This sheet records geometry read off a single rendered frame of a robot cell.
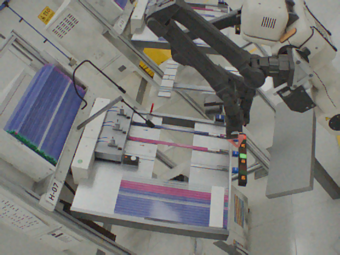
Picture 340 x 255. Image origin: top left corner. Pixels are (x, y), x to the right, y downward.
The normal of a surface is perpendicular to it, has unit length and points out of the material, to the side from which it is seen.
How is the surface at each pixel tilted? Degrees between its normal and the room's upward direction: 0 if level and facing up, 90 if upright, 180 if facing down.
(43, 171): 90
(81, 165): 48
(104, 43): 90
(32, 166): 90
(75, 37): 90
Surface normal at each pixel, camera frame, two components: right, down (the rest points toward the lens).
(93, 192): 0.09, -0.70
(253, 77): -0.14, 0.71
